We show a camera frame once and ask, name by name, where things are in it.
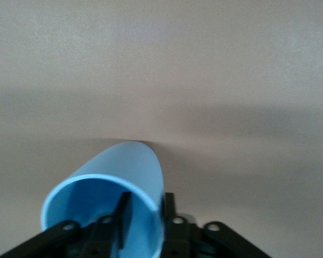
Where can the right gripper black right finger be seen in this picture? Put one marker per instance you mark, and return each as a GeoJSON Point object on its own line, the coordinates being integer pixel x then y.
{"type": "Point", "coordinates": [175, 236]}

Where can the light blue plastic cup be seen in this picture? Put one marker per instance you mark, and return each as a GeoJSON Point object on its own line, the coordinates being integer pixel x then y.
{"type": "Point", "coordinates": [123, 161]}

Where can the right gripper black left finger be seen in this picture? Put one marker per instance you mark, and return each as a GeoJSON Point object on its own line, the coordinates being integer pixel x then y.
{"type": "Point", "coordinates": [122, 220]}

